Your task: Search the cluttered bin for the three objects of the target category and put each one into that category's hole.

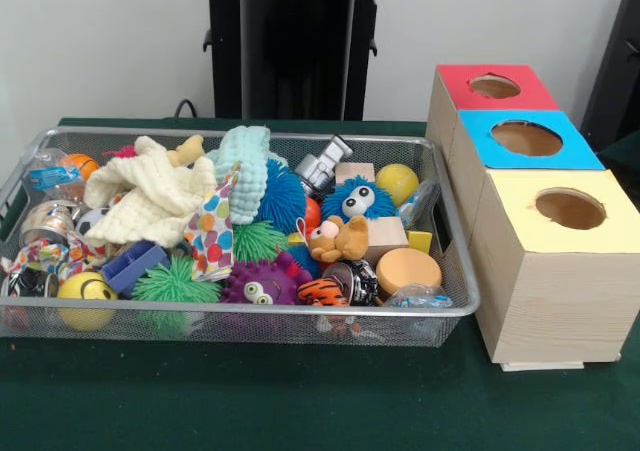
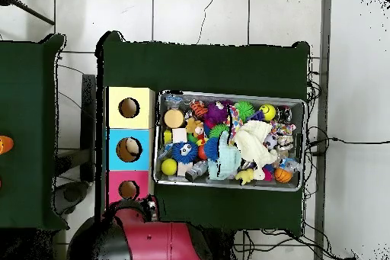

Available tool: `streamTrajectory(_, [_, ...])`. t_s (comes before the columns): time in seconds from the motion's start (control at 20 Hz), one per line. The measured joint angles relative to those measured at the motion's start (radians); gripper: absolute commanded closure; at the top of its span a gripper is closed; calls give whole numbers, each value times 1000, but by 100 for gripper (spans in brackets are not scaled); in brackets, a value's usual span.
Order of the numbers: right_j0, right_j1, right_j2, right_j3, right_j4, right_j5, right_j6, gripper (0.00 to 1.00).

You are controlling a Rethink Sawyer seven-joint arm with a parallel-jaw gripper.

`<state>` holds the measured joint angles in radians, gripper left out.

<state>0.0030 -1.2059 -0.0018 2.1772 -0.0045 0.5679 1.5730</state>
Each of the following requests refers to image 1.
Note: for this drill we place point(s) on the clear plastic packet blue label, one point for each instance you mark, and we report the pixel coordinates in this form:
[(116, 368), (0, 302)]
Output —
[(50, 176)]

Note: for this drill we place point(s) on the wooden box with three holes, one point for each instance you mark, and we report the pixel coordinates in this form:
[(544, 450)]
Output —
[(550, 291)]

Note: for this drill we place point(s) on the clear mesh bin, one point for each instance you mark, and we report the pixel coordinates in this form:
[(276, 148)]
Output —
[(250, 327)]

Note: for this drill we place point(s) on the black chair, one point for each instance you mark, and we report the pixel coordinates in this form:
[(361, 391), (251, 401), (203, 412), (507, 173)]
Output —
[(620, 71)]

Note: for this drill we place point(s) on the plain yellow ball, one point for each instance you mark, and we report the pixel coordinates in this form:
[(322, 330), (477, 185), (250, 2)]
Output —
[(398, 183)]

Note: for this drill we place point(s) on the blue fuzzy toy with eyes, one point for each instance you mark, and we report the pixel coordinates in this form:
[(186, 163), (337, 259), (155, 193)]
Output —
[(350, 203)]

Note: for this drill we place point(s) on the mint green knitted cloth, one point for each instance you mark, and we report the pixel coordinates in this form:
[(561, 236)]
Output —
[(245, 171)]

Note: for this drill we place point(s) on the brown plush toy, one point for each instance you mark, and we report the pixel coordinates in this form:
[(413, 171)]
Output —
[(345, 241)]

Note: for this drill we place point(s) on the polka dot cloth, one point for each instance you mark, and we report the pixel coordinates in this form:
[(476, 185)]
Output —
[(208, 236)]

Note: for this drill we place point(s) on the purple spiky ball with eyes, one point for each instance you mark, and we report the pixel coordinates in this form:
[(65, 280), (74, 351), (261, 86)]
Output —
[(255, 283)]

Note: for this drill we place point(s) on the cream knitted cloth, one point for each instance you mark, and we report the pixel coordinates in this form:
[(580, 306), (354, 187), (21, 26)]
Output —
[(150, 201)]

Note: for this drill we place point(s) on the green spiky ball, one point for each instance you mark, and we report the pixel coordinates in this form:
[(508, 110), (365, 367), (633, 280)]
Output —
[(175, 283)]

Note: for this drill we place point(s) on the yellow smiley ball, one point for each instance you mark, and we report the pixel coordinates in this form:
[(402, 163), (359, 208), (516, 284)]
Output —
[(85, 296)]

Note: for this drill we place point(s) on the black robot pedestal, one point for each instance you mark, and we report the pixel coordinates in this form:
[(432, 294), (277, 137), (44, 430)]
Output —
[(290, 51)]

